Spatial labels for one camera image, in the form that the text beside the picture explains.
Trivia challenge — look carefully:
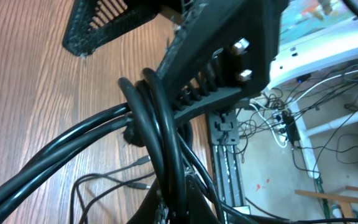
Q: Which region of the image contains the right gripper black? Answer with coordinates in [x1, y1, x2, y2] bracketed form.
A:
[155, 1, 288, 124]

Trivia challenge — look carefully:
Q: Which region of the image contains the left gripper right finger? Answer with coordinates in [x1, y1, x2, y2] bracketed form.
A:
[185, 175, 220, 224]

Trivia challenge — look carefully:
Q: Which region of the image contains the thick black cable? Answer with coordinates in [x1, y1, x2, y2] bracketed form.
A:
[0, 67, 226, 224]

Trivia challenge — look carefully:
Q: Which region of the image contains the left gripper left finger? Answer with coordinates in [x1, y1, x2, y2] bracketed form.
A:
[127, 180, 168, 224]

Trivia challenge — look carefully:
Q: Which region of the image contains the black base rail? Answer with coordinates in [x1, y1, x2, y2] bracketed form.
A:
[206, 111, 250, 214]

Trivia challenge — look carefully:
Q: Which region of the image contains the floor cable clutter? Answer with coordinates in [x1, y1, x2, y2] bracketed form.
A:
[237, 58, 358, 175]

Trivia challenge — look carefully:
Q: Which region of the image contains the white table frame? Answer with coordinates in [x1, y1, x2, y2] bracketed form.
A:
[267, 17, 358, 179]

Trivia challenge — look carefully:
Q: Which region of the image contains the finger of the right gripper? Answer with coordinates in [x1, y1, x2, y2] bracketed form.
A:
[62, 0, 159, 57]

